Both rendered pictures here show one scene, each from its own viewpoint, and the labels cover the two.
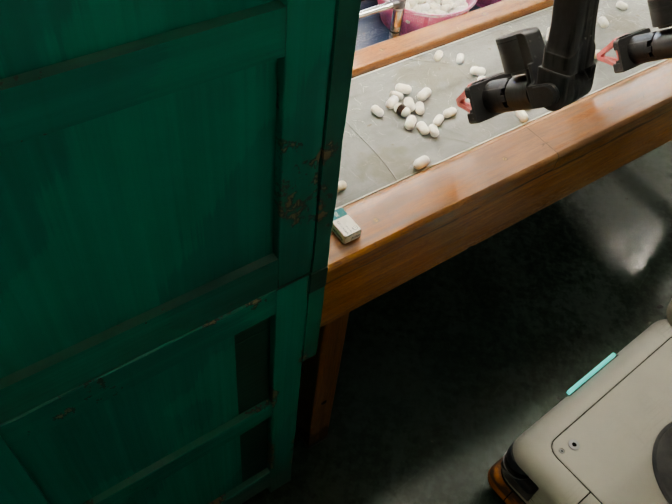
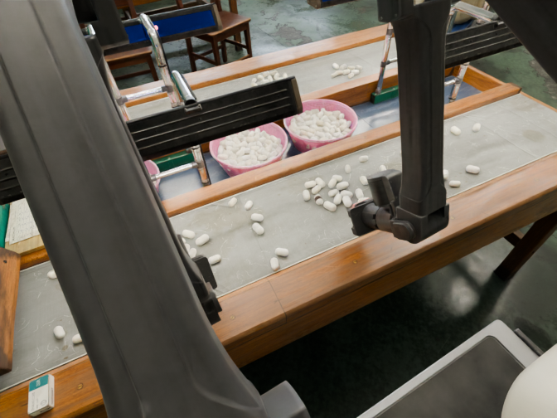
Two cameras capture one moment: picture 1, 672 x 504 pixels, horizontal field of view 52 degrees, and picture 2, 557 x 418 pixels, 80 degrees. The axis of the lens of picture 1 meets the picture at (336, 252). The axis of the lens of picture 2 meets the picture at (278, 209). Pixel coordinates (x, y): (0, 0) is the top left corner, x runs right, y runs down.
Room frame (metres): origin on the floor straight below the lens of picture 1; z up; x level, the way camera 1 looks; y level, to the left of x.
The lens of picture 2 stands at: (0.76, -0.51, 1.45)
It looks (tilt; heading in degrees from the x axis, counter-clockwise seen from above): 48 degrees down; 19
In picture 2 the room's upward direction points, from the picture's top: 4 degrees counter-clockwise
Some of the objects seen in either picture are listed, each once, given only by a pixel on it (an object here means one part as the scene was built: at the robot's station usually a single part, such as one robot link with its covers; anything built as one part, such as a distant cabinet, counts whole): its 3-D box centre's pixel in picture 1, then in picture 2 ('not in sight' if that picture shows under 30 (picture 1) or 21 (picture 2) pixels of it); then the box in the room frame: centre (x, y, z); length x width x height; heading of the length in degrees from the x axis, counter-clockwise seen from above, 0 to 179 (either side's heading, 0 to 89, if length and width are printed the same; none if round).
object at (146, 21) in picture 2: not in sight; (147, 99); (1.59, 0.20, 0.90); 0.20 x 0.19 x 0.45; 131
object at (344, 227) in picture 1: (342, 225); (41, 394); (0.78, -0.01, 0.77); 0.06 x 0.04 x 0.02; 41
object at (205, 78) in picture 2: not in sight; (240, 85); (2.13, 0.10, 0.67); 1.81 x 0.12 x 0.19; 131
